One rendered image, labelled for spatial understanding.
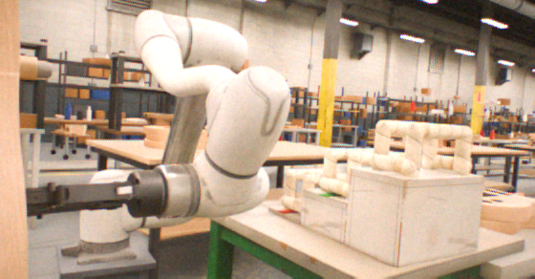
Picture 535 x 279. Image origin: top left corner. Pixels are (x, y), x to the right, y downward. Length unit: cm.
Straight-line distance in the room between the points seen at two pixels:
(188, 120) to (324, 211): 52
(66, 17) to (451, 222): 1149
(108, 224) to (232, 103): 90
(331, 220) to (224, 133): 44
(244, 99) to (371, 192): 40
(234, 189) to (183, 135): 65
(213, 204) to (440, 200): 48
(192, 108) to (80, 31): 1084
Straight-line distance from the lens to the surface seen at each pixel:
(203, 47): 117
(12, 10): 57
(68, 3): 1211
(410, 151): 89
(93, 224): 146
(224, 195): 71
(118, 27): 1234
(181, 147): 136
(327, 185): 104
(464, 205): 103
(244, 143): 64
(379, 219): 90
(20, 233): 50
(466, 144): 103
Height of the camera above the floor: 122
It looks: 3 degrees down
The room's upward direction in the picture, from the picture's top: 4 degrees clockwise
